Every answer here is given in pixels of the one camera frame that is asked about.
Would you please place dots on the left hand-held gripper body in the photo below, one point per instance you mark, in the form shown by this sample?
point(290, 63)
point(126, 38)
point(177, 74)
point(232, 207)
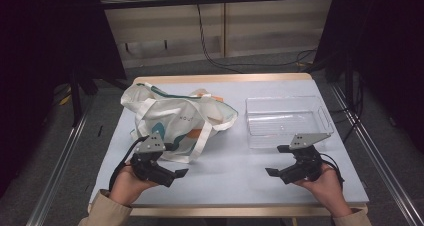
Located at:
point(151, 145)

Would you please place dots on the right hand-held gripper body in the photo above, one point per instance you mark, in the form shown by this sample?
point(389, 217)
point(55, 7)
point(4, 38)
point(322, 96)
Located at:
point(305, 166)

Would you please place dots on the white printed tote bag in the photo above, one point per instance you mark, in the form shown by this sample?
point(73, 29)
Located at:
point(173, 119)

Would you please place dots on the person's right hand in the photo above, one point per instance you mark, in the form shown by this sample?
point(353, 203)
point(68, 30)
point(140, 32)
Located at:
point(326, 189)

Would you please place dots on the person's left hand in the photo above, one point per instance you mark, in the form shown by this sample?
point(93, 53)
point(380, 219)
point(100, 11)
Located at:
point(128, 187)

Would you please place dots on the clear plastic bin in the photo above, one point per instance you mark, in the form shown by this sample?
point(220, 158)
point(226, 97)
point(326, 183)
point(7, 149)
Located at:
point(283, 119)

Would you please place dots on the black metal stand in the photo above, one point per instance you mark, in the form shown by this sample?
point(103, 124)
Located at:
point(76, 99)

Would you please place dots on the black curtain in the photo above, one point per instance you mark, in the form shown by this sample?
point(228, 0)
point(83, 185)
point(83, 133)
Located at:
point(383, 36)
point(50, 36)

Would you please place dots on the metal floor rail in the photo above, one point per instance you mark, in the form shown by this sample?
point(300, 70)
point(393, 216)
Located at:
point(376, 152)
point(56, 172)

